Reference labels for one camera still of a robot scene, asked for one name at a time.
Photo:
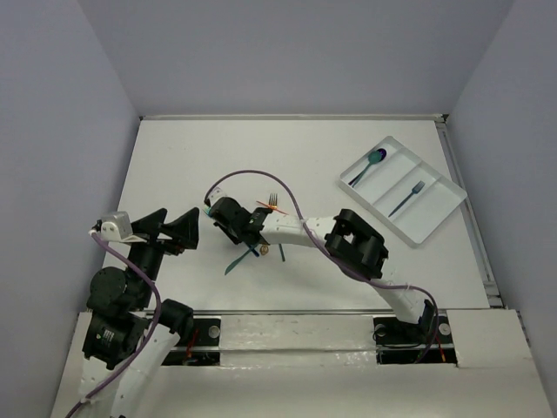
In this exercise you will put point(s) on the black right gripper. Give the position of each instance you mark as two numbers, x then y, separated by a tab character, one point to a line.
228	232

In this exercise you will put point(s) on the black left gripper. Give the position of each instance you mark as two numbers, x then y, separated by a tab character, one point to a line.
161	239

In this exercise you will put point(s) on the orange chopstick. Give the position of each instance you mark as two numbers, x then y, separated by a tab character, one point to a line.
274	208

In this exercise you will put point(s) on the teal plastic knife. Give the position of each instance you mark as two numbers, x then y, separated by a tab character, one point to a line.
235	262

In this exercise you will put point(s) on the teal plastic spoon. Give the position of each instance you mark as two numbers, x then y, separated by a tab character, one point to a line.
372	159

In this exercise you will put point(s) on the purple metallic spoon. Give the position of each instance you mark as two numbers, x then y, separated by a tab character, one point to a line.
382	153

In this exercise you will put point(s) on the blue-grey plastic fork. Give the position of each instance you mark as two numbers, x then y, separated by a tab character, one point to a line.
415	191

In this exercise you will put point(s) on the iridescent blue fork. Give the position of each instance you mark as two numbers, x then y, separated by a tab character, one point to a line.
254	251

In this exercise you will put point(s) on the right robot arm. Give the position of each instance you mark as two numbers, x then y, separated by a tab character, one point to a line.
358	250

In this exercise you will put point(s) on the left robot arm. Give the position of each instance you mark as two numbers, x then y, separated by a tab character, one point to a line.
132	329

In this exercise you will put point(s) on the gold ornate fork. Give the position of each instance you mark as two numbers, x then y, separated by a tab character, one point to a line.
273	200

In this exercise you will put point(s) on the white divided cutlery tray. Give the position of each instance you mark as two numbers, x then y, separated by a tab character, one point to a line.
385	184

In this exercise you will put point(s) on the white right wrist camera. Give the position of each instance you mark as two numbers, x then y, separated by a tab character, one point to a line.
215	194

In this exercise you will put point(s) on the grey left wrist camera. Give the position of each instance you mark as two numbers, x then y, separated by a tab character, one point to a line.
114	227

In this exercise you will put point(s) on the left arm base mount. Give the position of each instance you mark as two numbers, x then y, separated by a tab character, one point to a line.
202	348

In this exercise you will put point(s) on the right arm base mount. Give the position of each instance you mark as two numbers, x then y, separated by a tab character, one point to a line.
399	343

